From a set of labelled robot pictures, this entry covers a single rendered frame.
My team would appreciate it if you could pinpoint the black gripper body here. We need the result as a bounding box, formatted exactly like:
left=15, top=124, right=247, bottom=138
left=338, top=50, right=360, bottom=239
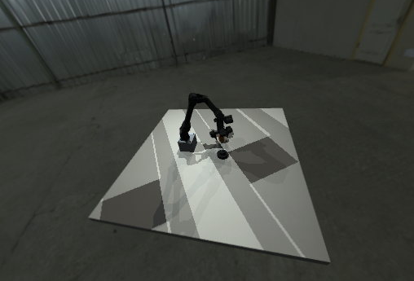
left=209, top=125, right=232, bottom=138

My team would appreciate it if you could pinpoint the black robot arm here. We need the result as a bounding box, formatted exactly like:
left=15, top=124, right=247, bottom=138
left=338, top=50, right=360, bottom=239
left=179, top=93, right=233, bottom=142

